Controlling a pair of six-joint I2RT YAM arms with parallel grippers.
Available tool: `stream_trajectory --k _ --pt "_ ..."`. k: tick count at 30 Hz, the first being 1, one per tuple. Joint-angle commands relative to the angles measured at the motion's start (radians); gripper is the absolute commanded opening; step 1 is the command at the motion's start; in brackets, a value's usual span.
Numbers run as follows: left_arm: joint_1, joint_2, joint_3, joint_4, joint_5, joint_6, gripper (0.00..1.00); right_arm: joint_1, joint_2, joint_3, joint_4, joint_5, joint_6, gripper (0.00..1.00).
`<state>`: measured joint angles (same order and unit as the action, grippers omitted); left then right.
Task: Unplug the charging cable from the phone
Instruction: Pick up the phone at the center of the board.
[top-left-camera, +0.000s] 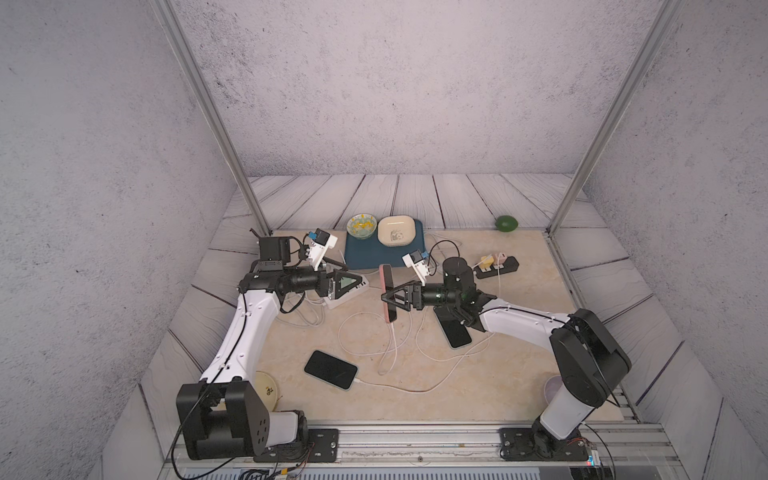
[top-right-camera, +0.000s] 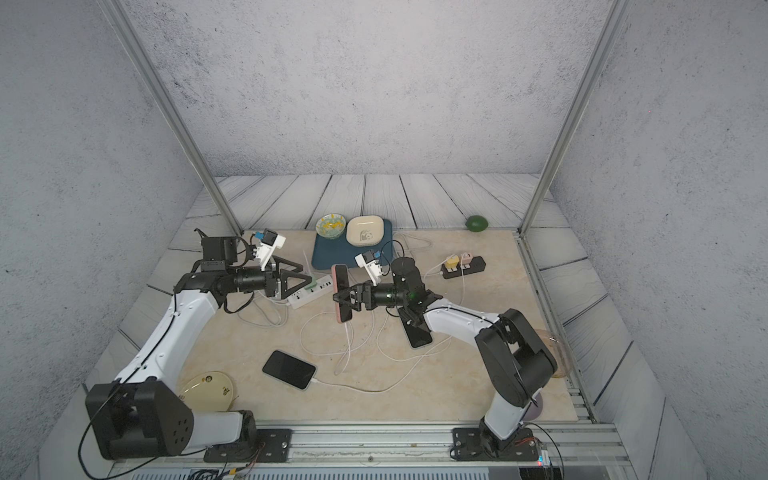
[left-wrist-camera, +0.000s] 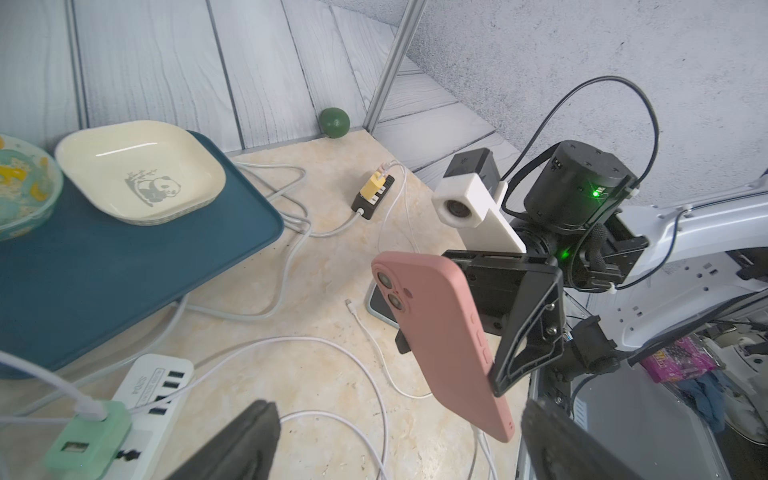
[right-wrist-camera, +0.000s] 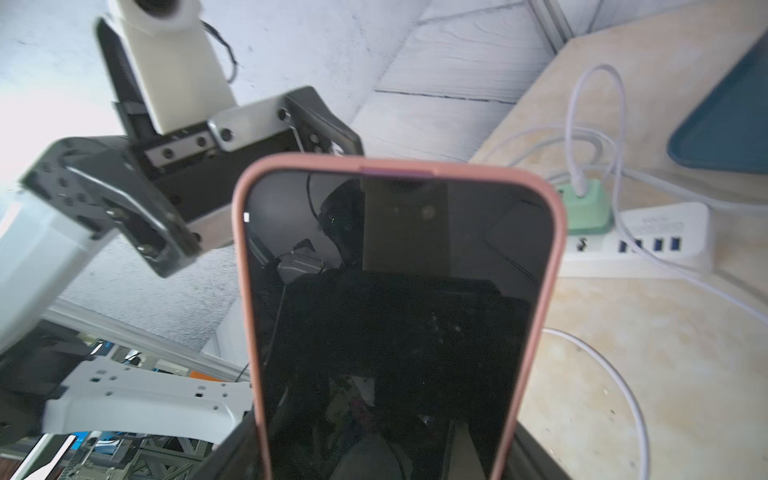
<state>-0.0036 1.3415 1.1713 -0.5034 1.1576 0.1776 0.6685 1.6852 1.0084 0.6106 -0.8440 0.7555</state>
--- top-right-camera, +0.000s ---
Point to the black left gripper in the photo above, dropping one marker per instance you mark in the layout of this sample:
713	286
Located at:
271	289

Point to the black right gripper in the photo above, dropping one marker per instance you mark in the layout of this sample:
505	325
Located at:
366	295

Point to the phone with pink case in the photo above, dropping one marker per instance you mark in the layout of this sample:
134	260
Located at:
341	296

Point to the phone with pale green case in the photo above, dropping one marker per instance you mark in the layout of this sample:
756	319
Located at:
416	336

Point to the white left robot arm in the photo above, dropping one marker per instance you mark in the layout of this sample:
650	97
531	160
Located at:
139	415

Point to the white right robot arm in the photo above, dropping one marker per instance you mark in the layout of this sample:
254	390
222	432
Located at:
516	359

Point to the black phone white edge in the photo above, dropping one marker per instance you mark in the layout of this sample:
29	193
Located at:
289	369

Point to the white power strip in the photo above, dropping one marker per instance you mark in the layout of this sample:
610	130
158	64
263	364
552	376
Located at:
313	292

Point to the mint green USB charger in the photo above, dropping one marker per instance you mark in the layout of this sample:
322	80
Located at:
310	283

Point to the dark teal tray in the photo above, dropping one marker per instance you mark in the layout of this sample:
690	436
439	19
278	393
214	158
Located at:
327	253

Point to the cream panda square bowl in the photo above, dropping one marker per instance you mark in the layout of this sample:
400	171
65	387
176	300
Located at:
365	231

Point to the colourful patterned small bowl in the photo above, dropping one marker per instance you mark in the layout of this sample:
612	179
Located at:
331	226

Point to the yellow charger plug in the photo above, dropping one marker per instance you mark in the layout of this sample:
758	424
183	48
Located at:
451	263

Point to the black power strip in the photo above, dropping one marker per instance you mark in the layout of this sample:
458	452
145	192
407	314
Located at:
477	265

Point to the pale yellow plate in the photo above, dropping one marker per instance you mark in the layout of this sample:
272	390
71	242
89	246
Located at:
212	391

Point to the green round fruit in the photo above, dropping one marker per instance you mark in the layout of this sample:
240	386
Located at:
476	223

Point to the purple plate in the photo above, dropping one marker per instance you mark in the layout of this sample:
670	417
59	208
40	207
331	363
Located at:
536	408

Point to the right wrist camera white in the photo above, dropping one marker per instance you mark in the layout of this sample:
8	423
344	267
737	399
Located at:
369	261

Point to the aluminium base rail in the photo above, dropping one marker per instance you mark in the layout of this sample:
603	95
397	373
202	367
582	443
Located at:
568	450

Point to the aluminium left frame post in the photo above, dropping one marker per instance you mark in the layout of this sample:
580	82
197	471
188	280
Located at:
125	32

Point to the aluminium frame post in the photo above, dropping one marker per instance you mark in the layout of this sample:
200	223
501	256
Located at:
591	75
125	32

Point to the aluminium right frame post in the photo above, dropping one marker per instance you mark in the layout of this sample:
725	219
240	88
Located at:
591	75

